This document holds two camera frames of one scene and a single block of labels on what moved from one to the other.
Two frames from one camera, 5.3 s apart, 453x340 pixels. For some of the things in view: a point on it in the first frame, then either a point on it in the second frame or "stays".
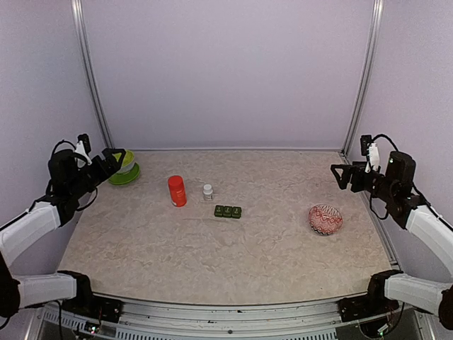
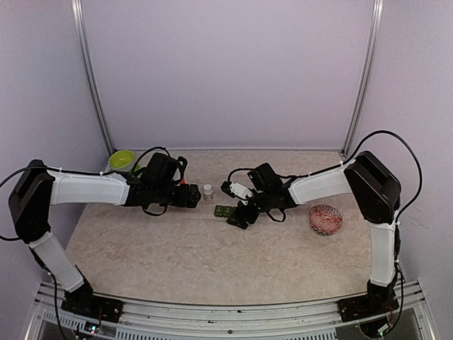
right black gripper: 357,168 → 250,217
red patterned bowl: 325,219 stays
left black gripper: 103,171 → 192,202
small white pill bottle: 208,193 stays
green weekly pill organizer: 228,212 stays
